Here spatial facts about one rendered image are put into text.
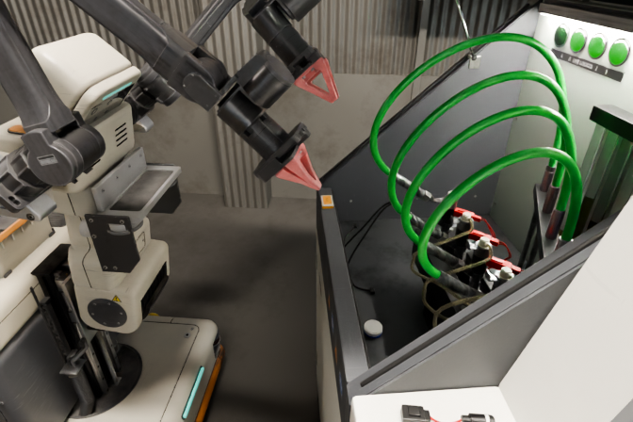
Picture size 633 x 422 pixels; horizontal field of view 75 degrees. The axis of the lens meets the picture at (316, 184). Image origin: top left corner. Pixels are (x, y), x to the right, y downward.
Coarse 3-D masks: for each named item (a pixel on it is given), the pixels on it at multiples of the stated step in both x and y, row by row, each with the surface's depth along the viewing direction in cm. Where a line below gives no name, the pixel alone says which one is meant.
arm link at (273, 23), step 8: (272, 0) 73; (280, 0) 73; (264, 8) 72; (272, 8) 73; (256, 16) 73; (264, 16) 72; (272, 16) 73; (280, 16) 73; (256, 24) 74; (264, 24) 73; (272, 24) 73; (280, 24) 73; (288, 24) 74; (264, 32) 74; (272, 32) 73; (264, 40) 76; (272, 40) 74
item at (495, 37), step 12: (480, 36) 70; (492, 36) 70; (504, 36) 70; (516, 36) 70; (456, 48) 70; (540, 48) 71; (432, 60) 71; (552, 60) 73; (420, 72) 72; (408, 84) 73; (564, 84) 75; (396, 96) 74; (384, 108) 75; (372, 132) 77; (372, 144) 78; (372, 156) 80; (384, 168) 81; (552, 168) 83
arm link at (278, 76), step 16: (256, 64) 59; (272, 64) 59; (192, 80) 59; (240, 80) 61; (256, 80) 60; (272, 80) 59; (288, 80) 60; (192, 96) 60; (208, 96) 60; (256, 96) 60; (272, 96) 61
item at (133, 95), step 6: (132, 90) 108; (138, 90) 107; (126, 96) 108; (132, 96) 108; (138, 96) 107; (144, 96) 107; (150, 96) 108; (138, 102) 108; (144, 102) 109; (150, 102) 109; (138, 108) 109; (144, 108) 110; (150, 108) 111; (138, 114) 111; (144, 114) 112; (138, 120) 110
